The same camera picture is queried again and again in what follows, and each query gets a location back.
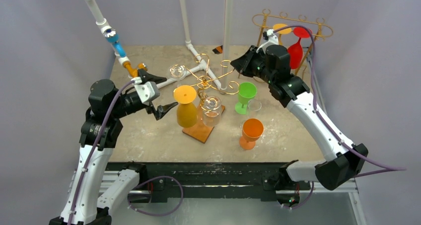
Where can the gold scroll glass tree stand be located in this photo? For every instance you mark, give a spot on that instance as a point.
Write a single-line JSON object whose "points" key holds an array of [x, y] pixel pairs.
{"points": [[206, 81]]}

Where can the blue faucet handle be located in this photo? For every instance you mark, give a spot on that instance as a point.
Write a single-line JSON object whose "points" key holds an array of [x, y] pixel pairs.
{"points": [[112, 37]]}

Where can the clear wine glass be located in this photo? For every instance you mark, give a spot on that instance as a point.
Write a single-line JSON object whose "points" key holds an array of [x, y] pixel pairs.
{"points": [[253, 106], [177, 73], [211, 111]]}

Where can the black orange small clip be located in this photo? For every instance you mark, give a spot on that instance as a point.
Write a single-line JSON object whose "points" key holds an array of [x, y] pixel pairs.
{"points": [[218, 50]]}

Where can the red plastic wine glass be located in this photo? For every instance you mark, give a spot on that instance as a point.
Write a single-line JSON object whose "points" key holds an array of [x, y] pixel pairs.
{"points": [[295, 50]]}

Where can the wooden base board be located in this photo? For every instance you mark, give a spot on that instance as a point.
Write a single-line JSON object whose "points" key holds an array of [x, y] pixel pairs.
{"points": [[199, 131]]}

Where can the orange plastic wine glass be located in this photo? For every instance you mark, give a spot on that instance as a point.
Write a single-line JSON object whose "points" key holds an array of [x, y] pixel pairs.
{"points": [[252, 129]]}

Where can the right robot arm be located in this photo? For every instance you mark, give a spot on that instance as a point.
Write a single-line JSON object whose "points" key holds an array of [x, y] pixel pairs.
{"points": [[343, 159]]}

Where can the gold wire wine glass rack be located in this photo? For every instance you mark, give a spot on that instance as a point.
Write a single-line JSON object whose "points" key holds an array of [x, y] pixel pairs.
{"points": [[318, 30]]}

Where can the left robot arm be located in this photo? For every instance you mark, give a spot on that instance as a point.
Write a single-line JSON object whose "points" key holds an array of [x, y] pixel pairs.
{"points": [[99, 134]]}

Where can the orange faucet handle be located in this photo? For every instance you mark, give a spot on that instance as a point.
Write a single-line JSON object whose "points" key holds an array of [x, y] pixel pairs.
{"points": [[133, 71]]}

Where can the yellow wine glass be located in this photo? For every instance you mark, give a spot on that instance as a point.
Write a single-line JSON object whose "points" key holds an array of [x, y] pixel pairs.
{"points": [[186, 113], [281, 32]]}

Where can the yellow wine glass front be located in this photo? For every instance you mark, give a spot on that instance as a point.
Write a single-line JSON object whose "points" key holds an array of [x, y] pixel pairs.
{"points": [[281, 32]]}

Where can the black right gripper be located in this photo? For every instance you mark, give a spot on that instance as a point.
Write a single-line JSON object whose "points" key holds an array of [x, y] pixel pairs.
{"points": [[251, 62]]}

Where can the black table front rail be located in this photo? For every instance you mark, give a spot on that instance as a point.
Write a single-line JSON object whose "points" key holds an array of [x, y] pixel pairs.
{"points": [[160, 181]]}

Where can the green plastic wine glass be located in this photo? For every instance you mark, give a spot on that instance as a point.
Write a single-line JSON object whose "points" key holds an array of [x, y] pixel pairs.
{"points": [[247, 91]]}

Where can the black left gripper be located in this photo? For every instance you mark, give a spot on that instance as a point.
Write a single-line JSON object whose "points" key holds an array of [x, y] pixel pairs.
{"points": [[161, 109]]}

